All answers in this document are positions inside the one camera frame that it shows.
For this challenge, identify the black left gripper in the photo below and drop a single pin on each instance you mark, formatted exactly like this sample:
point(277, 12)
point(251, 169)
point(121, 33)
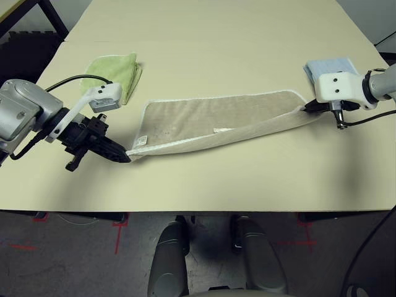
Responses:
point(85, 136)

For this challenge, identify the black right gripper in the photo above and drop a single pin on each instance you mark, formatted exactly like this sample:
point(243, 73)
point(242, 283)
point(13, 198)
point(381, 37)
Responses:
point(338, 106)

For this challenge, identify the beige towel white trim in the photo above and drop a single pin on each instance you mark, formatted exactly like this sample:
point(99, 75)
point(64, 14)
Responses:
point(201, 114)

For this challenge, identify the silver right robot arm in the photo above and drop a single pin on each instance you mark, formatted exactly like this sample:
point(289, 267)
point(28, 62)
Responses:
point(383, 85)

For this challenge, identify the folded blue towel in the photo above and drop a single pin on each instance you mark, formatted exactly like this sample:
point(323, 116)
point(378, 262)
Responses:
point(331, 65)

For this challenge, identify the folded green towel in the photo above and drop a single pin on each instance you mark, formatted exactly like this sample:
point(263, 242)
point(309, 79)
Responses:
point(114, 68)

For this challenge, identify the grey robot left leg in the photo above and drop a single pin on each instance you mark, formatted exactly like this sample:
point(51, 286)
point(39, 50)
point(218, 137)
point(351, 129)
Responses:
point(168, 263)

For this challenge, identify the grey robot leg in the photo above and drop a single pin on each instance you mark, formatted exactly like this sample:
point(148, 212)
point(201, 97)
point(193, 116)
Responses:
point(260, 260)
point(168, 263)

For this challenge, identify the black foam floor mat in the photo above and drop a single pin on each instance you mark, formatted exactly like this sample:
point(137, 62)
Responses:
point(24, 55)

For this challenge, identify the red floor tape strip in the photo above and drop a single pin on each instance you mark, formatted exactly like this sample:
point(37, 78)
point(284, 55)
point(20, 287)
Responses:
point(23, 247)

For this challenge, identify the grey robot right leg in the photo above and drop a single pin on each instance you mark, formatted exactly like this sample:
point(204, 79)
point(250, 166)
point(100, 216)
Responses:
point(260, 260)

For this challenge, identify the round grey robot hip cap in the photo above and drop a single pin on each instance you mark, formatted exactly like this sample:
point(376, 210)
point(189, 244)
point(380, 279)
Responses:
point(359, 291)

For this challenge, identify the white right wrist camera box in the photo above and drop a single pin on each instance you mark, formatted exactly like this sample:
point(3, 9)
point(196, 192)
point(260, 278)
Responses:
point(334, 86)

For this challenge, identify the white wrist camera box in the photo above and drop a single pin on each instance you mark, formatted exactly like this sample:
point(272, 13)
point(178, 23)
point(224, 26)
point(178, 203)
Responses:
point(105, 91)
point(334, 86)

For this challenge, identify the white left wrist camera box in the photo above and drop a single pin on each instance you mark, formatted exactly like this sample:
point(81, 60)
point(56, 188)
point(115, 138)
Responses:
point(105, 91)

